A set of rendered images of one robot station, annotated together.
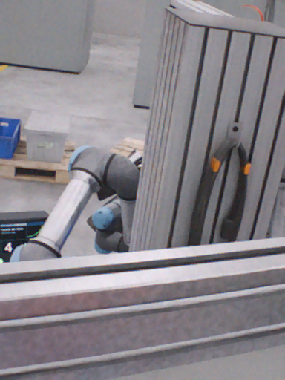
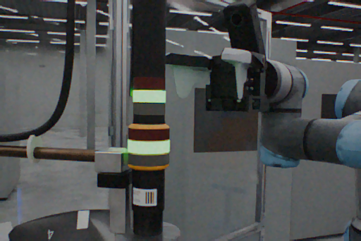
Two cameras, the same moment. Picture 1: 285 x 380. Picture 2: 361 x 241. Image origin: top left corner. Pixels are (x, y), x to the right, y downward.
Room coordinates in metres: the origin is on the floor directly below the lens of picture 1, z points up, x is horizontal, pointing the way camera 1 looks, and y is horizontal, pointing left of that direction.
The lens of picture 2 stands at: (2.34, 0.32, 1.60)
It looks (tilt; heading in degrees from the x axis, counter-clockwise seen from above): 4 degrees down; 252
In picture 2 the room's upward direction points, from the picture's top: 1 degrees clockwise
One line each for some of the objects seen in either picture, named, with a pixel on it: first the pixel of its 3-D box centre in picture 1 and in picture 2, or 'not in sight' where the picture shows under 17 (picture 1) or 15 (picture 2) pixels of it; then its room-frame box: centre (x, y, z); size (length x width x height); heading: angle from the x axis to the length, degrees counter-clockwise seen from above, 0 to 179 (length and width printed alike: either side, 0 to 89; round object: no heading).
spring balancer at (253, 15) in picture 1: (248, 21); not in sight; (2.89, -0.40, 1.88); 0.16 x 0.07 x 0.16; 61
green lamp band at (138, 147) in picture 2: not in sight; (149, 145); (2.26, -0.05, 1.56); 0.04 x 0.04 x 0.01
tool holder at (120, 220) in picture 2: not in sight; (139, 196); (2.27, -0.05, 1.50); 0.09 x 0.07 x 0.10; 151
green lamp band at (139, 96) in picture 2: not in sight; (149, 96); (2.26, -0.05, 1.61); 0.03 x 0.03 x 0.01
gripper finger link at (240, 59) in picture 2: not in sight; (237, 75); (2.14, -0.08, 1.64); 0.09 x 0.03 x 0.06; 57
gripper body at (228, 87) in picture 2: not in sight; (244, 83); (2.08, -0.18, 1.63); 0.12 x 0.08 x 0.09; 36
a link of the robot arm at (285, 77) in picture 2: not in sight; (264, 81); (2.02, -0.23, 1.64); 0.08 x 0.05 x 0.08; 126
